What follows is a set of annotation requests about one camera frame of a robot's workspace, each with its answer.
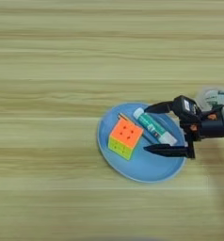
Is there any orange yellow puzzle cube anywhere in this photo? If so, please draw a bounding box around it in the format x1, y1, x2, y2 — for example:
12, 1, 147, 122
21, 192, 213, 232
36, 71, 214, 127
107, 117, 145, 161

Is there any clear tape roll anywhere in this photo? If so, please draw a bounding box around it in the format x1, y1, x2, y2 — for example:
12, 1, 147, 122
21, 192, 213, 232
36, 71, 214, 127
195, 87, 224, 111

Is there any black gold pen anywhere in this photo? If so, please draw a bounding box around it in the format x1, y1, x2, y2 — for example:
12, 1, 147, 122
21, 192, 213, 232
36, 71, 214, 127
117, 112, 159, 146

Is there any blue round plate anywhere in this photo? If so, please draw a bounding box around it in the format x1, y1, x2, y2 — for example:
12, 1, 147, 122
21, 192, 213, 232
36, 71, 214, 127
96, 102, 187, 185

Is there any white green glue stick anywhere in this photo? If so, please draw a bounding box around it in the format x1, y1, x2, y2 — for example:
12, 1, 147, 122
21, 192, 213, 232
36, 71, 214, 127
132, 106, 179, 147

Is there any black box with white label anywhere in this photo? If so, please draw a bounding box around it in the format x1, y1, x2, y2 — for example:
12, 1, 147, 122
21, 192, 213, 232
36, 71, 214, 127
171, 94, 202, 124

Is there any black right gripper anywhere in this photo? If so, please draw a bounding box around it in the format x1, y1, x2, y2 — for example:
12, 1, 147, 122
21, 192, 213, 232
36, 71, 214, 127
143, 100, 224, 159

